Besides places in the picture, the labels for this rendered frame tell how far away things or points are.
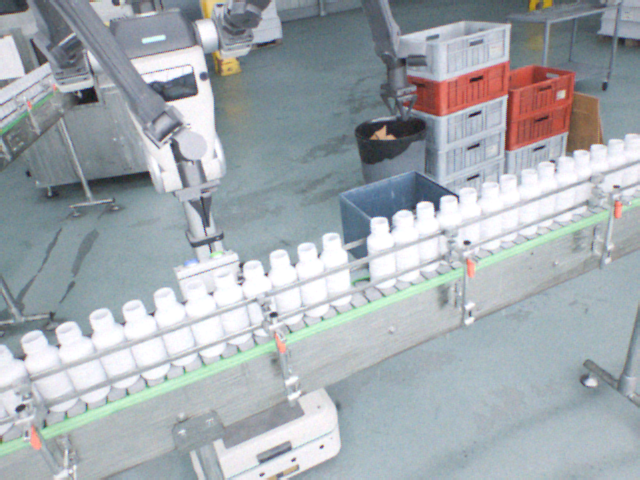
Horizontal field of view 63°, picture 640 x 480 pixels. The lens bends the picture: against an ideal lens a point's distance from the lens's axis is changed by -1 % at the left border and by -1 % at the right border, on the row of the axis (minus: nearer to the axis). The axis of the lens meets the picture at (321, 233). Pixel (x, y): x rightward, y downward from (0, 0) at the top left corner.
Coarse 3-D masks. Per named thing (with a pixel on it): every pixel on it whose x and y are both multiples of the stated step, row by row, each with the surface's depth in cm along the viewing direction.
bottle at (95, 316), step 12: (96, 312) 97; (108, 312) 97; (96, 324) 95; (108, 324) 96; (96, 336) 96; (108, 336) 96; (120, 336) 97; (96, 348) 97; (108, 348) 96; (108, 360) 98; (120, 360) 98; (132, 360) 101; (108, 372) 100; (120, 372) 100; (120, 384) 101; (132, 384) 102
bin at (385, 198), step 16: (400, 176) 186; (416, 176) 187; (352, 192) 180; (368, 192) 183; (384, 192) 186; (400, 192) 189; (416, 192) 191; (432, 192) 181; (448, 192) 171; (352, 208) 170; (368, 208) 186; (384, 208) 189; (400, 208) 192; (352, 224) 175; (368, 224) 163; (352, 240) 180; (448, 336) 148
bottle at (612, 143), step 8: (608, 144) 136; (616, 144) 136; (608, 152) 137; (616, 152) 135; (608, 160) 137; (616, 160) 136; (624, 160) 136; (608, 176) 138; (616, 176) 138; (608, 184) 139
